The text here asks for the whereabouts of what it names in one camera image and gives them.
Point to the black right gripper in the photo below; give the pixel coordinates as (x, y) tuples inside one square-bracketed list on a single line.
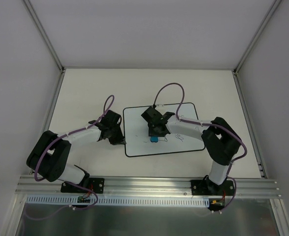
[(157, 132)]

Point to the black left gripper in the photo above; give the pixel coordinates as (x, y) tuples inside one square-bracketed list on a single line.
[(117, 138)]

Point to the blue whiteboard eraser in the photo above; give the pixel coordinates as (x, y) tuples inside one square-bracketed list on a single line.
[(154, 139)]

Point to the white whiteboard black frame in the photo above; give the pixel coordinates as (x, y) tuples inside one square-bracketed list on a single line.
[(146, 133)]

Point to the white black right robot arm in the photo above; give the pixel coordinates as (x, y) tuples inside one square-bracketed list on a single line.
[(219, 139)]

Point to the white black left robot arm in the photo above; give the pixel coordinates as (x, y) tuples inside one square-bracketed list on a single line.
[(49, 156)]

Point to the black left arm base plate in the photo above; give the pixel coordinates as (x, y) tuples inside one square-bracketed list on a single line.
[(92, 183)]

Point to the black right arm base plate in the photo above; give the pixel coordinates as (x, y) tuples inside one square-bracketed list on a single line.
[(204, 187)]

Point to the white slotted cable duct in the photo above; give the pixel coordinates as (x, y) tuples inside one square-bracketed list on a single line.
[(119, 201)]

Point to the aluminium left floor rail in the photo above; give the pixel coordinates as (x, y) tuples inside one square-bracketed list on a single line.
[(53, 103)]

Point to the aluminium front mounting rail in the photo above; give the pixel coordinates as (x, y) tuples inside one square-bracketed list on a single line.
[(245, 188)]

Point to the aluminium left corner post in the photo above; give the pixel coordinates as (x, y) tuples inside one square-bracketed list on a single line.
[(42, 32)]

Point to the aluminium corner post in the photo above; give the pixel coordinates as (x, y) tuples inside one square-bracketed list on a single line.
[(42, 32), (268, 16)]

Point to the aluminium right corner post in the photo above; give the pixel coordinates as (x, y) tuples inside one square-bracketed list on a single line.
[(268, 16)]

